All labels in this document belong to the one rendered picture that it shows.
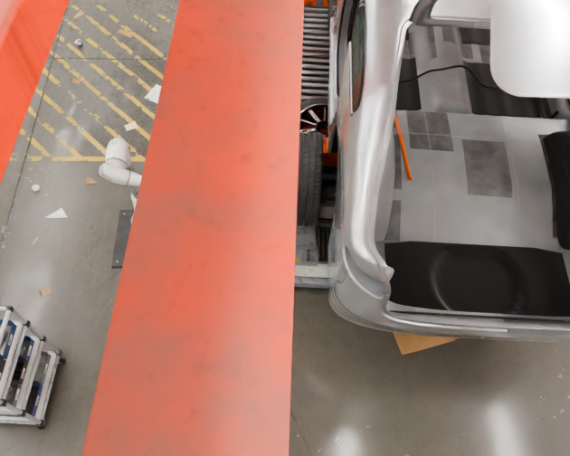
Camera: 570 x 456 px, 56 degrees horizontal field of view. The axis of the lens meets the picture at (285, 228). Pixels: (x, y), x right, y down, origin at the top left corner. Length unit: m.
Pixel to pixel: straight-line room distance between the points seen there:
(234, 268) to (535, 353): 3.95
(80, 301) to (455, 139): 3.05
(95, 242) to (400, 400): 2.70
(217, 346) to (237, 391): 0.07
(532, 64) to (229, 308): 1.26
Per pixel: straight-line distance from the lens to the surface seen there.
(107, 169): 3.56
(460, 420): 4.23
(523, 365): 4.52
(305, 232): 4.27
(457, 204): 3.73
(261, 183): 0.86
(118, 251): 4.23
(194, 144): 0.91
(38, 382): 4.09
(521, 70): 1.75
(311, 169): 3.46
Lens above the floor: 3.93
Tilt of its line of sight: 60 degrees down
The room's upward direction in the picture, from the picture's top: 4 degrees clockwise
